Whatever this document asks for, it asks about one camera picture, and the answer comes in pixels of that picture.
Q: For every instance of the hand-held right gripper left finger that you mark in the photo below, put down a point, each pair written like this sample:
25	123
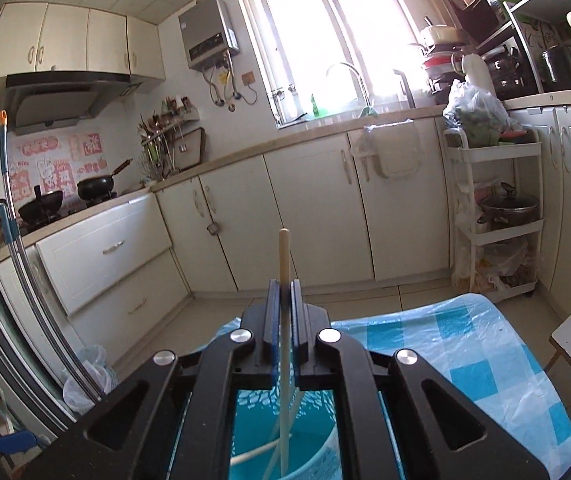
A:
276	330

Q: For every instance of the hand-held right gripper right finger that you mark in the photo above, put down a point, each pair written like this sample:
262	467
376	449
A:
296	330

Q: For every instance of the wooden chopstick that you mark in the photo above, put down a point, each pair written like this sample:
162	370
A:
284	260
291	409

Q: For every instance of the blue utensil holder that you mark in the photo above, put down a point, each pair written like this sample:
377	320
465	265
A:
310	440

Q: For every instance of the white lower cabinets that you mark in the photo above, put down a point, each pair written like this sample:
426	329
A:
315	210

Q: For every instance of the white cabinets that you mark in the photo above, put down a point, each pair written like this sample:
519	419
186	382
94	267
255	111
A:
65	35
315	210

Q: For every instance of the blue checkered tablecloth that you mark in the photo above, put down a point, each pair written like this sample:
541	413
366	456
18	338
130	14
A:
465	350

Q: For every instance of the trash bin with plastic bag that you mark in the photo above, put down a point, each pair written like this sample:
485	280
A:
90	370

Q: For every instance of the dark cutting board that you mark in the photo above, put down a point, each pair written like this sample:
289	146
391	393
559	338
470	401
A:
190	152

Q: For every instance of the green dish soap bottle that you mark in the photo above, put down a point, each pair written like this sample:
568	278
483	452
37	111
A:
315	106

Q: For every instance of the white rolling cart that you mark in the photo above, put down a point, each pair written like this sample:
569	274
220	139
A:
508	232

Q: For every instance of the steel pot with glass lid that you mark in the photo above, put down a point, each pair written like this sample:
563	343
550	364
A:
510	212

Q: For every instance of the black wok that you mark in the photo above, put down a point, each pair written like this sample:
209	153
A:
40	207

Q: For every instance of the straight chrome faucet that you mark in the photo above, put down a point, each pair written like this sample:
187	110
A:
406	87

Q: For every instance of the curved chrome faucet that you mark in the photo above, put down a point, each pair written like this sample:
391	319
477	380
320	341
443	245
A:
348	65

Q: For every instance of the plastic bag of greens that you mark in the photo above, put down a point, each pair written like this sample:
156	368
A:
480	120

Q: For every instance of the kitchen window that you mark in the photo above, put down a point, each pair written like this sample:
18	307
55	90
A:
315	35

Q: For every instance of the mop with metal pole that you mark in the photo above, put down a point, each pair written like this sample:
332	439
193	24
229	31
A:
4	170

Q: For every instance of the white pitcher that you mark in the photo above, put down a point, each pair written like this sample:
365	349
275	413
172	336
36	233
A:
475	67

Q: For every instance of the range hood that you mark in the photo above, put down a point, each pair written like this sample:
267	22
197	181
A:
55	95

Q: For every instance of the stack of pots and dishes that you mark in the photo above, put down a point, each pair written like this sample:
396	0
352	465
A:
440	35

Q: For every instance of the black toaster oven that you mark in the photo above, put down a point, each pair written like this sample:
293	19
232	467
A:
505	72

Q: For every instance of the black microwave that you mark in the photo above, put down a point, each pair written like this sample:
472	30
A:
480	17

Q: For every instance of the white upper cabinets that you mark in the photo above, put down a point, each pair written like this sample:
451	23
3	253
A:
65	35

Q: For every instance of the black stock pot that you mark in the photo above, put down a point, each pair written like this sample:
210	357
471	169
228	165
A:
565	67

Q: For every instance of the white countertop shelf rack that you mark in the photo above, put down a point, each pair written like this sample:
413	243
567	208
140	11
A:
530	5

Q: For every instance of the wall utensil rack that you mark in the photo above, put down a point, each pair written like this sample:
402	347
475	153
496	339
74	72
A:
158	135

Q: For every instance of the pink wall stickers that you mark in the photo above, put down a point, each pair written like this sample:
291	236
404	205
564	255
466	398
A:
45	155

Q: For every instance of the grey wall water heater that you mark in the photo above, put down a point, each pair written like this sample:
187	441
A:
208	30

